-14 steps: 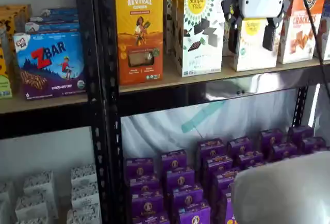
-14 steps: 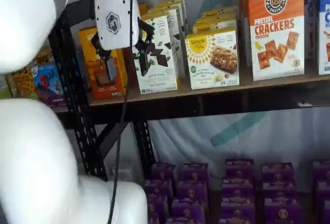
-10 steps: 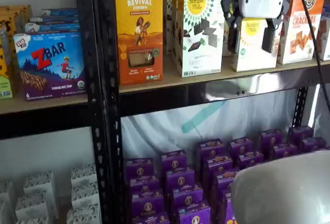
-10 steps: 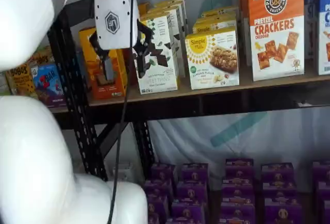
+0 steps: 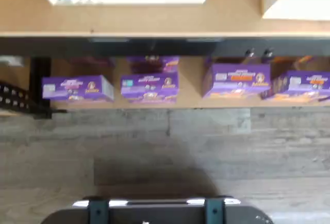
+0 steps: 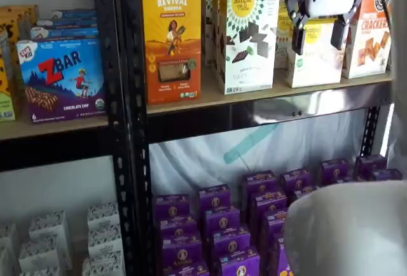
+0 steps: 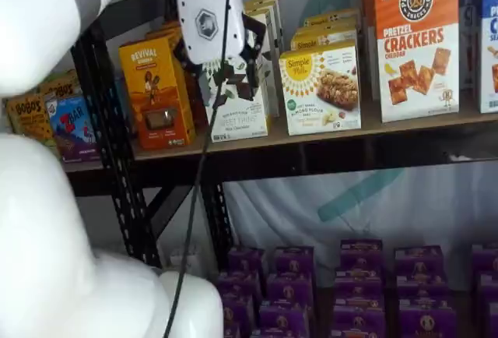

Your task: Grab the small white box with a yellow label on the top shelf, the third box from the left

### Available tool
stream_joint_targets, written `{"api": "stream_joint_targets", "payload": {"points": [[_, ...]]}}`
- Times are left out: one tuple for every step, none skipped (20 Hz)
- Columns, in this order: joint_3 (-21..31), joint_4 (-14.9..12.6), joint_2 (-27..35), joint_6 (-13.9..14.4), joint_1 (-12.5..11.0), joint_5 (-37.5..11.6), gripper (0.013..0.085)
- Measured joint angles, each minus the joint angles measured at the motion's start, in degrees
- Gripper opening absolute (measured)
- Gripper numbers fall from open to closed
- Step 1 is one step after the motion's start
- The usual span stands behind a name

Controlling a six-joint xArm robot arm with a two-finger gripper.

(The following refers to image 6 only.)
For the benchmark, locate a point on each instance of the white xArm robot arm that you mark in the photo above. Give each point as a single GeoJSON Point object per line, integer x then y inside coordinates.
{"type": "Point", "coordinates": [349, 231]}

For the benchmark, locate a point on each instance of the orange white crackers box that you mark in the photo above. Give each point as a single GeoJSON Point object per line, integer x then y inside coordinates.
{"type": "Point", "coordinates": [369, 44]}

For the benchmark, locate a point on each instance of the tall white Simple Mills cookie box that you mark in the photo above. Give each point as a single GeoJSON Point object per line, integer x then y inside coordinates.
{"type": "Point", "coordinates": [216, 18]}
{"type": "Point", "coordinates": [206, 9]}
{"type": "Point", "coordinates": [251, 50]}

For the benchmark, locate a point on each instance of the wooden shelf board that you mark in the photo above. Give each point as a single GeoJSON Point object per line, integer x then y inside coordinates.
{"type": "Point", "coordinates": [47, 128]}
{"type": "Point", "coordinates": [216, 96]}

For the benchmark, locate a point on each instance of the purple Annie's box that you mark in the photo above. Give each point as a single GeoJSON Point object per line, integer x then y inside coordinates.
{"type": "Point", "coordinates": [334, 171]}
{"type": "Point", "coordinates": [222, 222]}
{"type": "Point", "coordinates": [178, 226]}
{"type": "Point", "coordinates": [286, 269]}
{"type": "Point", "coordinates": [303, 193]}
{"type": "Point", "coordinates": [214, 198]}
{"type": "Point", "coordinates": [182, 250]}
{"type": "Point", "coordinates": [171, 207]}
{"type": "Point", "coordinates": [276, 250]}
{"type": "Point", "coordinates": [260, 183]}
{"type": "Point", "coordinates": [240, 264]}
{"type": "Point", "coordinates": [230, 242]}
{"type": "Point", "coordinates": [369, 163]}
{"type": "Point", "coordinates": [187, 271]}
{"type": "Point", "coordinates": [274, 225]}
{"type": "Point", "coordinates": [295, 180]}
{"type": "Point", "coordinates": [268, 204]}
{"type": "Point", "coordinates": [386, 174]}

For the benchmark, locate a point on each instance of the orange Revival cracker box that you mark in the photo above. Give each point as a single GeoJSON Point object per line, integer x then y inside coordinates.
{"type": "Point", "coordinates": [171, 50]}

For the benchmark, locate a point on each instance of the blue purple Zbar box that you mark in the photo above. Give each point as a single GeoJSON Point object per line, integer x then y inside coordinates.
{"type": "Point", "coordinates": [63, 82]}
{"type": "Point", "coordinates": [63, 33]}
{"type": "Point", "coordinates": [74, 14]}
{"type": "Point", "coordinates": [68, 23]}

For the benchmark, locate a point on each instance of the white black-patterned small box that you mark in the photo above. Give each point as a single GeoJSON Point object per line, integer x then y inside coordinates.
{"type": "Point", "coordinates": [103, 215]}
{"type": "Point", "coordinates": [39, 255]}
{"type": "Point", "coordinates": [49, 226]}
{"type": "Point", "coordinates": [105, 241]}
{"type": "Point", "coordinates": [8, 236]}
{"type": "Point", "coordinates": [39, 273]}
{"type": "Point", "coordinates": [103, 266]}

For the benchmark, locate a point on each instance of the yellow brown-spotted snack box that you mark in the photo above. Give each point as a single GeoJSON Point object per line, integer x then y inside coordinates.
{"type": "Point", "coordinates": [19, 12]}
{"type": "Point", "coordinates": [8, 34]}

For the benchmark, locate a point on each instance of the yellow green snack box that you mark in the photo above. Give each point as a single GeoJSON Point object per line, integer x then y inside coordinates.
{"type": "Point", "coordinates": [5, 98]}

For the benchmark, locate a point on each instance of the white plastic backdrop sheet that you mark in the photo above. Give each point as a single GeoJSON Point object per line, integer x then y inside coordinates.
{"type": "Point", "coordinates": [197, 158]}

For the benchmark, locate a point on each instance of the black metal shelf frame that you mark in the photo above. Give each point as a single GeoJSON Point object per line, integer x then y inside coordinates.
{"type": "Point", "coordinates": [133, 98]}
{"type": "Point", "coordinates": [105, 50]}

